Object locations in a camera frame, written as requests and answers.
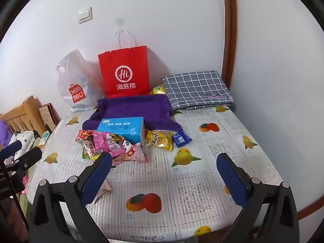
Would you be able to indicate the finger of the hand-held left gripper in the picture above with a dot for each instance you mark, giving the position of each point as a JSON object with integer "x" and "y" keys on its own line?
{"x": 29, "y": 158}
{"x": 10, "y": 149}

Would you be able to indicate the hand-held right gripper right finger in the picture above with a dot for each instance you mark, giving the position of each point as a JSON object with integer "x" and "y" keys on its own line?
{"x": 231, "y": 179}

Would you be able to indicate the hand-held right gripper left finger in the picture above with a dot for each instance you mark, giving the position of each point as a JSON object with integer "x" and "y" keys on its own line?
{"x": 96, "y": 179}

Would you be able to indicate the long pink bear snack packet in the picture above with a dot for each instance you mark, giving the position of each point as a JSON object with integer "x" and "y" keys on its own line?
{"x": 105, "y": 187}

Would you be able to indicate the pink cartoon snack packet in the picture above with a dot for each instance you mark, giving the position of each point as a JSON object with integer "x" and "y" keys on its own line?
{"x": 103, "y": 141}

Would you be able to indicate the pink panda snack packet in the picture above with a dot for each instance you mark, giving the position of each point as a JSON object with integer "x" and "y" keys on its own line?
{"x": 131, "y": 151}

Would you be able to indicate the red snack packet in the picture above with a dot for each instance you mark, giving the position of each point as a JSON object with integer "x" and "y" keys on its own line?
{"x": 83, "y": 135}

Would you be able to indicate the purple towel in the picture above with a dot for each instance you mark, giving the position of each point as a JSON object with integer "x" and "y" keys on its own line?
{"x": 131, "y": 106}

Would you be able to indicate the white dotted pillow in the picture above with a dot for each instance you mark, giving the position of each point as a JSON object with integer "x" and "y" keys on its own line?
{"x": 22, "y": 138}

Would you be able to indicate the lilac cloth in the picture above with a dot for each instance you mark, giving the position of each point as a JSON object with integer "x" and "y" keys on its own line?
{"x": 3, "y": 133}

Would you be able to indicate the teal tube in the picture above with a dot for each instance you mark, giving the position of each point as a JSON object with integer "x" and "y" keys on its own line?
{"x": 45, "y": 138}

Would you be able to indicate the fruit print table cover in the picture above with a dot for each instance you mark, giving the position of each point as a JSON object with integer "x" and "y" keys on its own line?
{"x": 192, "y": 182}

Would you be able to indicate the patterned gift box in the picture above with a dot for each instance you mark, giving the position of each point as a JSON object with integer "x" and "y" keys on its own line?
{"x": 48, "y": 116}

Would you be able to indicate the blue tissue pack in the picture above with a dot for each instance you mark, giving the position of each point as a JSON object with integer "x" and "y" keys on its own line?
{"x": 119, "y": 126}

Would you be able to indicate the small blue snack packet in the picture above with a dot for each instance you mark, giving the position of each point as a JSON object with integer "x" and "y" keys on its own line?
{"x": 181, "y": 138}

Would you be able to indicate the white plastic shopping bag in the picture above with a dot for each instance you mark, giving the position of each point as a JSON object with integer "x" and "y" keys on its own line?
{"x": 76, "y": 81}

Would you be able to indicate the grey checked folded cloth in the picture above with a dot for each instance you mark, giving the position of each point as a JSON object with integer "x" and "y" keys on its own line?
{"x": 197, "y": 88}

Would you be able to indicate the yellow green snack packet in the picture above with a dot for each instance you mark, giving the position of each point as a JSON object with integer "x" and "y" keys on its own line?
{"x": 158, "y": 89}

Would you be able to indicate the red paper shopping bag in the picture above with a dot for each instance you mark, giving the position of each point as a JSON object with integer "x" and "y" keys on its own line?
{"x": 124, "y": 65}

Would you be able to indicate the brown wooden door frame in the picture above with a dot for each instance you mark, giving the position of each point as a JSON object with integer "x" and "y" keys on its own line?
{"x": 229, "y": 30}

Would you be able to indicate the white light switch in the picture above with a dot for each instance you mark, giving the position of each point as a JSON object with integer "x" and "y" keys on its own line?
{"x": 84, "y": 14}

